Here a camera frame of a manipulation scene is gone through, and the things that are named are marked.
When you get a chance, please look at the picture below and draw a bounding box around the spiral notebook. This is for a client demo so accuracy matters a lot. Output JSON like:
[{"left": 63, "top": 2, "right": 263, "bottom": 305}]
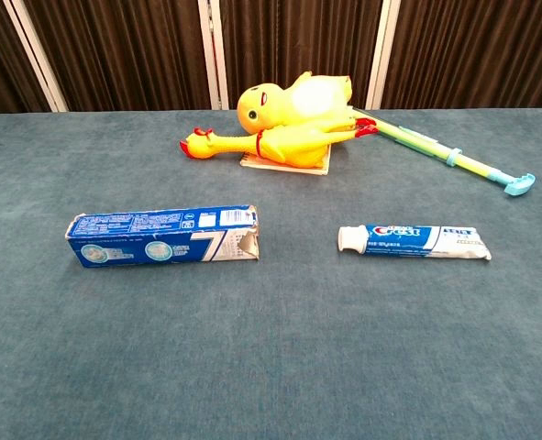
[{"left": 239, "top": 145, "right": 331, "bottom": 176}]

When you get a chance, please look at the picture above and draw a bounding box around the teal table cloth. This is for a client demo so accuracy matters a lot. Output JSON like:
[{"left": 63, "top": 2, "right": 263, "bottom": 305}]
[{"left": 0, "top": 107, "right": 542, "bottom": 440}]

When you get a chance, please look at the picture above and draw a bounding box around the yellow duck toy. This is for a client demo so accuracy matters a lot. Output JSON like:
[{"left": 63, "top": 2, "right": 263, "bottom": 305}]
[{"left": 236, "top": 71, "right": 354, "bottom": 136}]

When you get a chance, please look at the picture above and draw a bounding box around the green yellow toy syringe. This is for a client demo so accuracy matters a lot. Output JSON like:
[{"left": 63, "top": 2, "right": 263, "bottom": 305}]
[{"left": 352, "top": 105, "right": 536, "bottom": 197}]

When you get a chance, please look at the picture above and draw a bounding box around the yellow rubber chicken toy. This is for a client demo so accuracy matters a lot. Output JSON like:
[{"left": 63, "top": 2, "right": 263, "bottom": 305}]
[{"left": 179, "top": 116, "right": 380, "bottom": 169}]

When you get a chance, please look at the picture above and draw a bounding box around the white frame post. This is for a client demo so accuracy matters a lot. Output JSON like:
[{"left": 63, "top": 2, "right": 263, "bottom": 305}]
[
  {"left": 365, "top": 0, "right": 403, "bottom": 110},
  {"left": 196, "top": 0, "right": 229, "bottom": 110},
  {"left": 2, "top": 0, "right": 68, "bottom": 113}
]

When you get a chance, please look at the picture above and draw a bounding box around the white blue toothpaste tube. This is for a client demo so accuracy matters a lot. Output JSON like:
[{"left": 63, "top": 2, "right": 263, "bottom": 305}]
[{"left": 337, "top": 223, "right": 492, "bottom": 266}]

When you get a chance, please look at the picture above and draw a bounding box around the blue toothpaste carton box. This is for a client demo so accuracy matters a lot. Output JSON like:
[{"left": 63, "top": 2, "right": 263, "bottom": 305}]
[{"left": 64, "top": 204, "right": 260, "bottom": 269}]

